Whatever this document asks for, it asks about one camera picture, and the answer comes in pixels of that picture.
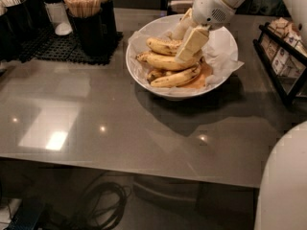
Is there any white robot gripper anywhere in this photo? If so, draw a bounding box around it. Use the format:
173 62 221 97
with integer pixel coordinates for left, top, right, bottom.
171 0 235 62

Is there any spotted yellow banana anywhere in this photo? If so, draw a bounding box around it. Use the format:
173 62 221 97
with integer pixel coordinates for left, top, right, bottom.
146 37 182 56

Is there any white ceramic bowl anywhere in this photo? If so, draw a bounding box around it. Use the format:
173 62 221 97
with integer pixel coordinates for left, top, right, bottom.
125 13 240 101

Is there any white paper bowl liner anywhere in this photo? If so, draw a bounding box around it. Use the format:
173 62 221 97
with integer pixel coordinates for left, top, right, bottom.
128 12 245 96

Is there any middle yellow banana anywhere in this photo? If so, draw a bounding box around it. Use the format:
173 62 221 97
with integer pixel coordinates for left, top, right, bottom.
135 50 202 71

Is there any front bottom yellow banana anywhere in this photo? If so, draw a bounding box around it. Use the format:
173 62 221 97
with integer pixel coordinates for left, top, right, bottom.
150 64 201 88

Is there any small left bottom banana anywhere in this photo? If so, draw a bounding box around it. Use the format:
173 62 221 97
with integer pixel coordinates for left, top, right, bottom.
147 69 165 83

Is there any dark bottle with cork top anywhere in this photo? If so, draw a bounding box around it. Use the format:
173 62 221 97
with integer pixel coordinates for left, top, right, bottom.
101 0 117 46

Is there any black cup of wooden stirrers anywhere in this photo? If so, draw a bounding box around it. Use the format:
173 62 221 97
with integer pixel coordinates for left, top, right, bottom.
63 0 104 57

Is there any white cup with black lid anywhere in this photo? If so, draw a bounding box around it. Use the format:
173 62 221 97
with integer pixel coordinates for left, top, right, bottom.
43 0 72 35

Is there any black rubber grid mat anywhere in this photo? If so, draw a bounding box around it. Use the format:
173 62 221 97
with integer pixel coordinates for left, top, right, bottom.
17 27 123 65

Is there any black cup rear left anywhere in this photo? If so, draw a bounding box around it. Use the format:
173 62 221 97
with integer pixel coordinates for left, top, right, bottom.
6 0 49 29

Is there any black cup of white cutlery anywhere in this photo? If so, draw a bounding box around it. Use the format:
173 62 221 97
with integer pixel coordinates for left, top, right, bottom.
0 0 35 41

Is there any black cup far left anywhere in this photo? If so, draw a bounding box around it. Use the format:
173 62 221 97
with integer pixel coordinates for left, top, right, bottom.
0 7 21 61

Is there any black wire packet rack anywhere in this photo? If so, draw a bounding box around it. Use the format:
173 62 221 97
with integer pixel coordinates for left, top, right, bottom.
253 17 307 105

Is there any coiled black cable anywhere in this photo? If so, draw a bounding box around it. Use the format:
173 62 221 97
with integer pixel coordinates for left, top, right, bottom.
47 171 132 230

